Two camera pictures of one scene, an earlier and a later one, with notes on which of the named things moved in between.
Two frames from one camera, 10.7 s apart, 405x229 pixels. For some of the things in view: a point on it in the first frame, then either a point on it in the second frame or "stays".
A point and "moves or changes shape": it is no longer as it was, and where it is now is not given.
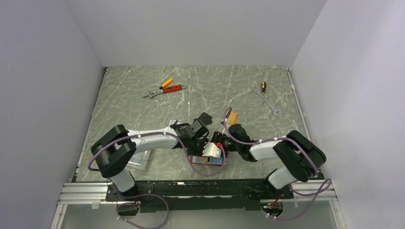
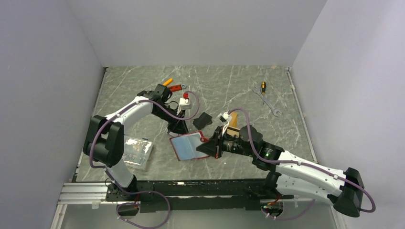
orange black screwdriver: x=263 y=87 stays
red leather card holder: x=206 y=161 moves or changes shape
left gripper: x=203 y=141 → x=177 y=126
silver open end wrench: x=257 y=90 stays
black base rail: x=200 y=196 stays
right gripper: x=218 y=136 stays
